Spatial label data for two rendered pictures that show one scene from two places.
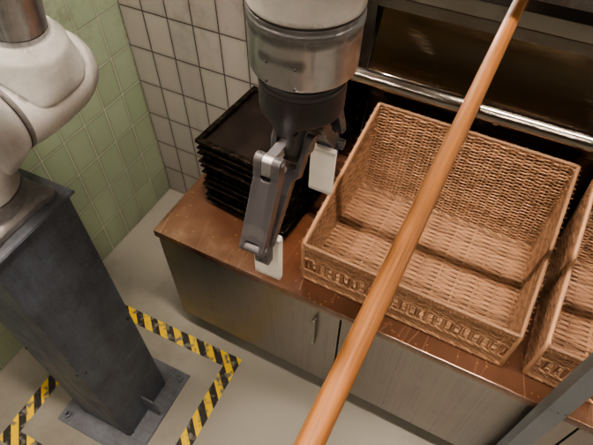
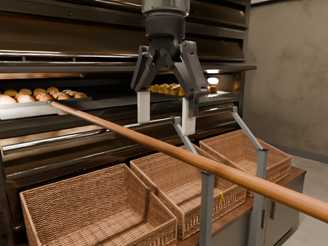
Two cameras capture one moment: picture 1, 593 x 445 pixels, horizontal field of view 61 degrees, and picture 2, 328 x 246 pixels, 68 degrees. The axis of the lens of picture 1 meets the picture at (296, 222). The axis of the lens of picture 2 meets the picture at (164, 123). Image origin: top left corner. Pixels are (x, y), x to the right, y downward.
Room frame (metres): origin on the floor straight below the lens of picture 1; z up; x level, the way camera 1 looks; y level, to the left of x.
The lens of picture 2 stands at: (0.18, 0.45, 1.41)
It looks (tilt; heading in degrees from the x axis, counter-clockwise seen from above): 13 degrees down; 292
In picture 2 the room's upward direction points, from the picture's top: straight up
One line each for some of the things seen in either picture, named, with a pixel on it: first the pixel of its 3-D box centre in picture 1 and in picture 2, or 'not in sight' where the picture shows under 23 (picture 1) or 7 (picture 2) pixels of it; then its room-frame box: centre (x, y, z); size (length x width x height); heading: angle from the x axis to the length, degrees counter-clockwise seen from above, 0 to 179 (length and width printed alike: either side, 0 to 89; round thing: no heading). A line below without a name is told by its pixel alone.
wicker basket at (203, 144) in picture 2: not in sight; (244, 157); (0.28, -1.44, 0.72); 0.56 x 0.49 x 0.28; 62
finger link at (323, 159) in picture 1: (322, 169); (143, 107); (0.42, -0.03, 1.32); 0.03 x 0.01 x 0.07; 64
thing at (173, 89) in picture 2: not in sight; (178, 88); (0.93, -1.72, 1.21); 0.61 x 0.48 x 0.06; 152
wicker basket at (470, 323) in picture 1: (435, 222); (99, 219); (0.84, -0.36, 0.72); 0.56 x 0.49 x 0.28; 62
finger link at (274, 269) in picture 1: (267, 253); (189, 116); (0.30, 0.03, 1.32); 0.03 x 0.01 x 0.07; 64
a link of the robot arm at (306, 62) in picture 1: (304, 36); (165, 1); (0.36, -0.01, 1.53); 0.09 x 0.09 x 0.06
